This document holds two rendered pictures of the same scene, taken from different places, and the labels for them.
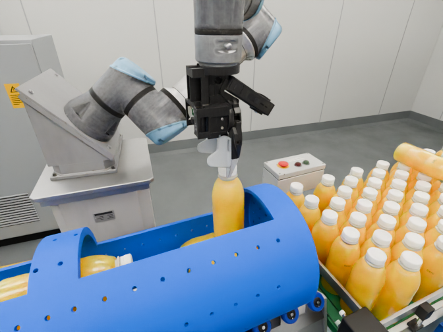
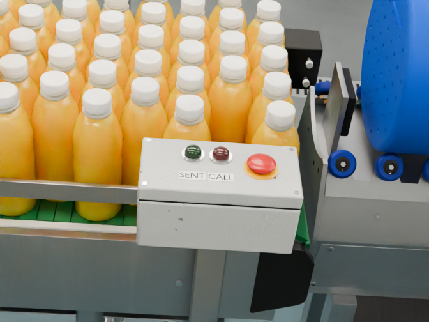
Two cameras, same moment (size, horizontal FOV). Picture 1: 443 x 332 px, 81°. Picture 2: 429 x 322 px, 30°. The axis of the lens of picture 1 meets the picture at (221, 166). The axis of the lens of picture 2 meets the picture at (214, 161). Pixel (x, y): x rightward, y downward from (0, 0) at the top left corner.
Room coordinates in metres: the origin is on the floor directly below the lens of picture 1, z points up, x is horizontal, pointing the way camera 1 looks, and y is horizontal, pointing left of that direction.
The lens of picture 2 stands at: (1.55, -0.03, 1.73)
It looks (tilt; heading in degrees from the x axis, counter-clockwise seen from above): 39 degrees down; 198
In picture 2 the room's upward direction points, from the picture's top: 6 degrees clockwise
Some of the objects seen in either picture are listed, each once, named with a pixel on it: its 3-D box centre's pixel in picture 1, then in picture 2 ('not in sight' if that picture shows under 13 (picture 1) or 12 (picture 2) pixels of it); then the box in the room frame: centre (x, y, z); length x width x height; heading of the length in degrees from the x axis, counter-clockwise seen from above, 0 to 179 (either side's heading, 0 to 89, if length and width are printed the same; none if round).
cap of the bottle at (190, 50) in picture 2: (364, 205); (191, 52); (0.58, -0.41, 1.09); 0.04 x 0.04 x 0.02
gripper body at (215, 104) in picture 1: (213, 100); not in sight; (0.45, 0.01, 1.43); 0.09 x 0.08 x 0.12; 112
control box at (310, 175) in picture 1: (293, 174); (217, 195); (0.82, -0.27, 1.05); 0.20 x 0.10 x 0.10; 112
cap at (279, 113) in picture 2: (296, 188); (280, 114); (0.67, -0.24, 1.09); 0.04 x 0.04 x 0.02
